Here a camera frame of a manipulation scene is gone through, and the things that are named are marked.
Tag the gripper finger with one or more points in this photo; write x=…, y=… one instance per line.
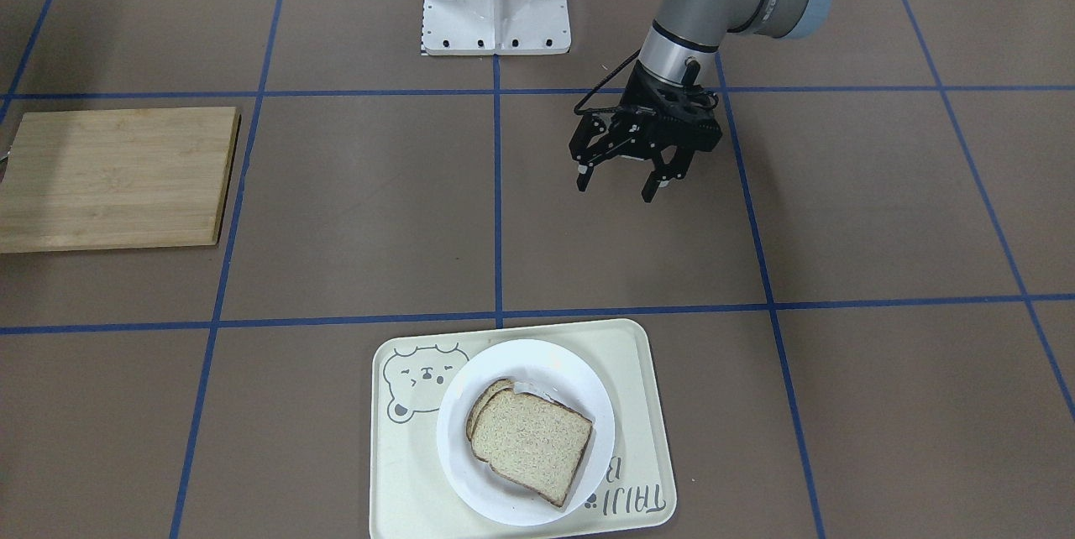
x=585, y=171
x=664, y=171

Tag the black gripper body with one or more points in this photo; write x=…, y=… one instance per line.
x=631, y=102

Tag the bread slice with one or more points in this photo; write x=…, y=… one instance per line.
x=533, y=442
x=480, y=403

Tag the white round plate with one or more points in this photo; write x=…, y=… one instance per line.
x=548, y=371

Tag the bamboo cutting board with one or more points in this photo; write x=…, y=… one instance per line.
x=118, y=179

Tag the cream bear serving tray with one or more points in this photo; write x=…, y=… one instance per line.
x=410, y=494

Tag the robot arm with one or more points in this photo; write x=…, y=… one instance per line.
x=684, y=30

